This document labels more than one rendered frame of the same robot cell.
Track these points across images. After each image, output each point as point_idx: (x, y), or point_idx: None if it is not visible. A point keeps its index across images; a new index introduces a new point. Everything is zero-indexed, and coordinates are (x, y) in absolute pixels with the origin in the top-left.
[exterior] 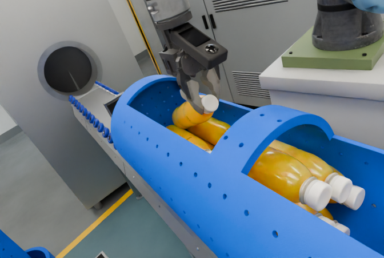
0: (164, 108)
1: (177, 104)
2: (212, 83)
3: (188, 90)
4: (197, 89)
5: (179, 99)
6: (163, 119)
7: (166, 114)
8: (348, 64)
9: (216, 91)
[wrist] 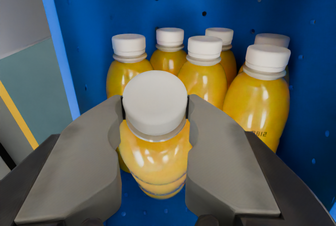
0: (172, 217)
1: (143, 209)
2: (102, 137)
3: (265, 168)
4: (202, 148)
5: (132, 218)
6: (184, 199)
7: (173, 204)
8: None
9: (108, 110)
